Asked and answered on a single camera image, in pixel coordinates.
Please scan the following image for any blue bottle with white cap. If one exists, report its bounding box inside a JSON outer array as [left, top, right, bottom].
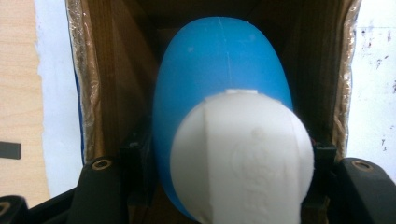
[[151, 16, 316, 224]]

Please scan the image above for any white paper sheet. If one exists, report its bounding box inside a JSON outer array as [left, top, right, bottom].
[[34, 0, 396, 198]]

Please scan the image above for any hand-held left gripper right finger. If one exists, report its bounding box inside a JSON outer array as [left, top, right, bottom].
[[303, 139, 339, 208]]

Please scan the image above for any black tape strip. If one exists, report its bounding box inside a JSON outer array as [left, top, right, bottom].
[[0, 141, 21, 161]]

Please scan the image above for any blue cardboard box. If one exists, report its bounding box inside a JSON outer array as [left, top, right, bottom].
[[64, 0, 362, 224]]

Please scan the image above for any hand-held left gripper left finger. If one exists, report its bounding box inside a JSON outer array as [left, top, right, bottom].
[[119, 130, 161, 207]]

